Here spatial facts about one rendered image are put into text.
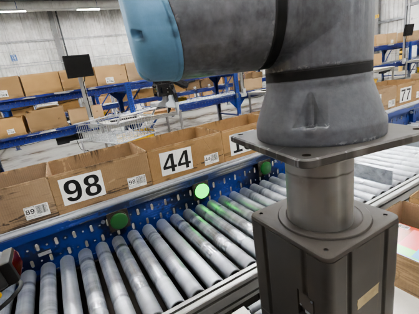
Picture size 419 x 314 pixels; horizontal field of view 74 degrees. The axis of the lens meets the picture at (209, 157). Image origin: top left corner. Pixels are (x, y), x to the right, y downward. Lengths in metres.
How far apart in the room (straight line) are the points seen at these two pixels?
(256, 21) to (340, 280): 0.36
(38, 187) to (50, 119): 4.27
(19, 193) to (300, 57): 1.08
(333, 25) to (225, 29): 0.13
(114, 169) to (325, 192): 0.94
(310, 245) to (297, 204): 0.07
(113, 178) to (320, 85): 1.00
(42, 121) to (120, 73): 1.63
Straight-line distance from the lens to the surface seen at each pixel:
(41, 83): 5.72
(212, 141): 1.39
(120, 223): 1.24
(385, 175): 1.51
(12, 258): 0.61
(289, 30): 0.38
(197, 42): 0.34
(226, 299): 0.91
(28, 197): 1.24
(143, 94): 10.30
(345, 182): 0.47
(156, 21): 0.33
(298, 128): 0.39
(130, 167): 1.25
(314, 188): 0.45
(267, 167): 1.52
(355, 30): 0.41
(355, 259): 0.48
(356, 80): 0.42
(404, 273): 0.88
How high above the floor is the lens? 1.34
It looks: 17 degrees down
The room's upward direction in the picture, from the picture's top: 8 degrees counter-clockwise
